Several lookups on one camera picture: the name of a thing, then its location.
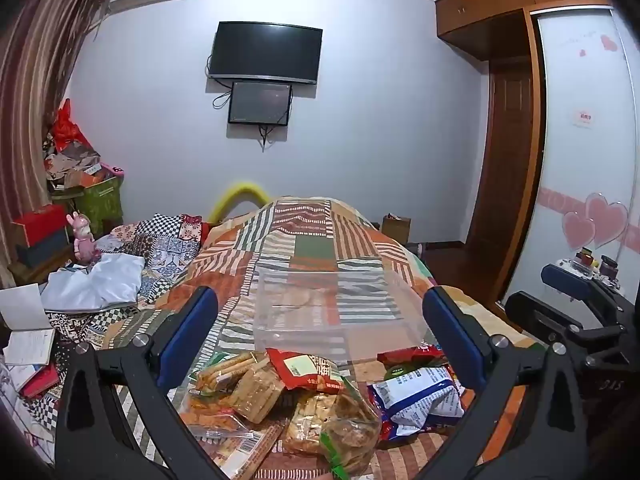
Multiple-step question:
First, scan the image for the red book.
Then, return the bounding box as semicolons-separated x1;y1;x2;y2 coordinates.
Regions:
20;364;62;399

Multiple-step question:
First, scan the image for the small black wall monitor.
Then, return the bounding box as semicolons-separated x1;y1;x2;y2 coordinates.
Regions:
228;81;293;126

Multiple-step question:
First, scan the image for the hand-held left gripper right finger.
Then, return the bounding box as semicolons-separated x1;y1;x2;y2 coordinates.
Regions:
421;285;588;480

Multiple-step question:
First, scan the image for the pink toy figure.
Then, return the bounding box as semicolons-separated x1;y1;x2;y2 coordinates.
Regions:
66;211;103;263

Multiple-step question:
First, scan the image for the open notebook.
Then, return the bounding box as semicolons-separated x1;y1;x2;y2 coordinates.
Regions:
2;327;57;367

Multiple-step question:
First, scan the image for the green-sealed bag of round crisps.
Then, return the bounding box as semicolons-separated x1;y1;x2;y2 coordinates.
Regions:
319;402;385;480

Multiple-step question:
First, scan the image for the clear barcode snack packet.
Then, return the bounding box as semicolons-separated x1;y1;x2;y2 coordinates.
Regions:
199;422;287;480

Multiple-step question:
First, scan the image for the brown paper bag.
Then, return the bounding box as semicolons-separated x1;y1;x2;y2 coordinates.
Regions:
381;214;412;244

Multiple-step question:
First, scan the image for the green jelly cup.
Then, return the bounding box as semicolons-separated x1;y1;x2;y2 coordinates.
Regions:
384;366;422;384

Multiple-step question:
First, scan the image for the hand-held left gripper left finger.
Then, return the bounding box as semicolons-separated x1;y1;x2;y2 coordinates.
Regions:
54;285;231;480

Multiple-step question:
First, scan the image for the striped curtain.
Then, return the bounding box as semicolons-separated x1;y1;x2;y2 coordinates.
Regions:
0;0;110;273

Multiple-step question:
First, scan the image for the white paper sheet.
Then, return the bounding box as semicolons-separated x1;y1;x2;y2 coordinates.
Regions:
0;284;51;332

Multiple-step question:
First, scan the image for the pile of papers and boxes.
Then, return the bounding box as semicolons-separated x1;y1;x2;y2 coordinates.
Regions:
42;130;123;196

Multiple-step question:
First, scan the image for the wooden overhead cabinet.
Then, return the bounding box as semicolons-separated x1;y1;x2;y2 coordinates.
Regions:
434;0;608;62

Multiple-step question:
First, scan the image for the patchwork striped blanket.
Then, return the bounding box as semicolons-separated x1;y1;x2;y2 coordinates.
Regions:
105;196;551;480

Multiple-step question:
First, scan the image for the red plastic bag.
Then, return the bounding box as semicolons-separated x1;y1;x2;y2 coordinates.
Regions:
52;99;92;153

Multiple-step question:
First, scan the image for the red packet of fried bites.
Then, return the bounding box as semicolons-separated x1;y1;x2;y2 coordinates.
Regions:
265;347;346;396

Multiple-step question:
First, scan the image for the blue white snack packet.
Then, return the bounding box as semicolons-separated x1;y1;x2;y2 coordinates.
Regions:
367;366;466;441

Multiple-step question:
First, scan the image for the orange crisps packet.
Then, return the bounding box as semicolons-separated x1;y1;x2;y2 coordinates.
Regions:
179;394;251;435

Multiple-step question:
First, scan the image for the wooden door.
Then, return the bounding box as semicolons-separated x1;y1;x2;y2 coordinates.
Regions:
467;57;537;261

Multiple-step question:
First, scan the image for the black wall television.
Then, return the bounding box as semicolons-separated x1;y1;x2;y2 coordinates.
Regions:
207;21;323;85

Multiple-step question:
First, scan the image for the dark grey box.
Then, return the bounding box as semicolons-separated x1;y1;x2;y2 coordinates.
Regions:
15;239;72;272

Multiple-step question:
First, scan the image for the white wardrobe sliding door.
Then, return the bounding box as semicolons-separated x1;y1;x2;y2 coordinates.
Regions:
500;7;640;321

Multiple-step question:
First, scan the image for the white cloth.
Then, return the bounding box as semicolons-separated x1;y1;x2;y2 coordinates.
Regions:
40;252;146;313

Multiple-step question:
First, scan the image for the black television cable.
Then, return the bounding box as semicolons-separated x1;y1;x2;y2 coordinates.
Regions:
205;54;237;111

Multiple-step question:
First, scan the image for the square cracker packet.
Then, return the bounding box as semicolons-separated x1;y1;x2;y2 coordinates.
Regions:
232;362;288;423

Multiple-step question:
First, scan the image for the clear bag of yellow puffs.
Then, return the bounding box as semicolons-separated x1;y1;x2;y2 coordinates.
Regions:
282;392;332;458

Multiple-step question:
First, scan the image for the red box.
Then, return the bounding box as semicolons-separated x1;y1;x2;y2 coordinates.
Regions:
12;204;69;248

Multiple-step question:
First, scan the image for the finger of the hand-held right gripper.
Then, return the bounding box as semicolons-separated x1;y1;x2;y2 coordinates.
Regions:
541;262;626;313
504;291;628;361

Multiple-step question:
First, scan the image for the yellow foam tube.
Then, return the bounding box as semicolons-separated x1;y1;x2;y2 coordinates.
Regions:
207;181;269;224

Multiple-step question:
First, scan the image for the clear plastic storage container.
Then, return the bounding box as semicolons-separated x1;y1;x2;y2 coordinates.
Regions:
252;265;436;363

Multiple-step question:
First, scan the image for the checkered patterned blanket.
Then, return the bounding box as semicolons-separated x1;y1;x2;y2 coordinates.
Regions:
97;212;213;308

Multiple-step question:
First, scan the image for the green cardboard box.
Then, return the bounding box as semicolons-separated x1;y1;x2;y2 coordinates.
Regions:
74;175;125;232

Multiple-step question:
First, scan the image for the biscuit stick packet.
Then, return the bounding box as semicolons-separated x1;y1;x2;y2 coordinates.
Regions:
192;352;271;408

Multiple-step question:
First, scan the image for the red snack packet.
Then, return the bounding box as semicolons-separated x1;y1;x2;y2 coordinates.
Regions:
377;345;446;367

